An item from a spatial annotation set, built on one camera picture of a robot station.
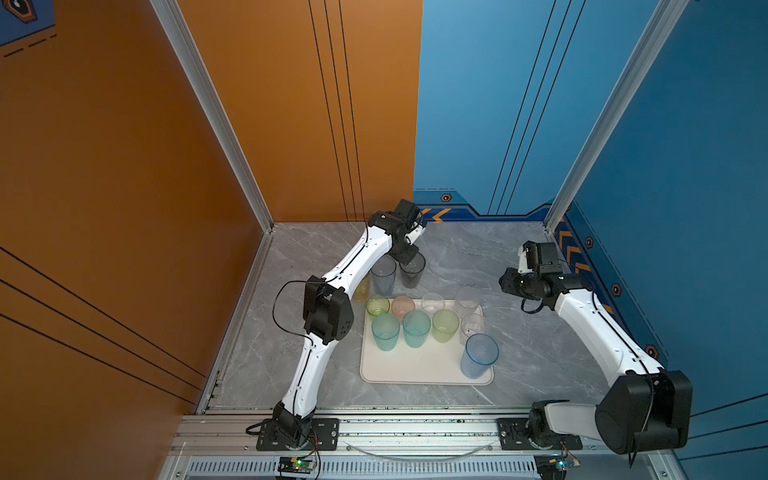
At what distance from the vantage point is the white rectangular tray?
32.6 inches

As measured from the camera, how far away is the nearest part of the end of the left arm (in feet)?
2.25

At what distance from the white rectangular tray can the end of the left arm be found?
0.26m
